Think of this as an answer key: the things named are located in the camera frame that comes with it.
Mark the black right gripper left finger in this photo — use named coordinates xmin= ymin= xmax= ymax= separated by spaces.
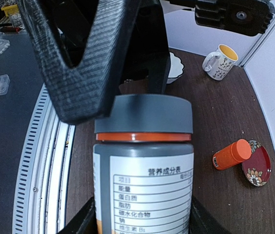
xmin=59 ymin=197 xmax=96 ymax=234

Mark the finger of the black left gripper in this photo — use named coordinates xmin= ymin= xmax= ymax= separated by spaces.
xmin=120 ymin=0 xmax=170 ymax=94
xmin=18 ymin=0 xmax=140 ymax=123

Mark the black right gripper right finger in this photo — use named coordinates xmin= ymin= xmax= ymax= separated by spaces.
xmin=188 ymin=196 xmax=231 ymax=234

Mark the grey bottle lid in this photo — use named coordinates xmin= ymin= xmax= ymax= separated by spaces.
xmin=94 ymin=94 xmax=193 ymax=134

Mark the orange pill bottle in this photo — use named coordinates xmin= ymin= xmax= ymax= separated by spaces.
xmin=212 ymin=139 xmax=252 ymax=170

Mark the grey lid pill bottle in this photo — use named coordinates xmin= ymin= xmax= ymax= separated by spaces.
xmin=92 ymin=133 xmax=195 ymax=234

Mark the white scalloped bowl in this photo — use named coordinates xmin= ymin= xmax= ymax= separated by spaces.
xmin=166 ymin=52 xmax=184 ymax=84

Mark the yellow interior patterned mug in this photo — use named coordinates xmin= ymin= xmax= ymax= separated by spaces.
xmin=202 ymin=44 xmax=238 ymax=81

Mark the red floral plate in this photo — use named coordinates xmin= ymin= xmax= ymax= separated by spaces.
xmin=241 ymin=139 xmax=272 ymax=187

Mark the left aluminium frame post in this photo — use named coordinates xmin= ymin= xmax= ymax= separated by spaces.
xmin=236 ymin=14 xmax=275 ymax=68

